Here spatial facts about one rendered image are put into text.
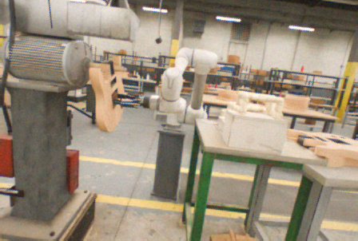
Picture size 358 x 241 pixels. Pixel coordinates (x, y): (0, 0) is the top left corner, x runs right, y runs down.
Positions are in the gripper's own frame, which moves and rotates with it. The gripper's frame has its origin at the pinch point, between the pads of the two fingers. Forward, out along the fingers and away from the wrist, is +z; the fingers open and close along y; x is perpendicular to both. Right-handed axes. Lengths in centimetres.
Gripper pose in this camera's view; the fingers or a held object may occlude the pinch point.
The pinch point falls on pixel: (116, 98)
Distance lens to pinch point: 114.6
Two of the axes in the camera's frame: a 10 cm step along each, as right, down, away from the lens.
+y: 0.4, -4.9, 8.7
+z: -9.9, -1.1, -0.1
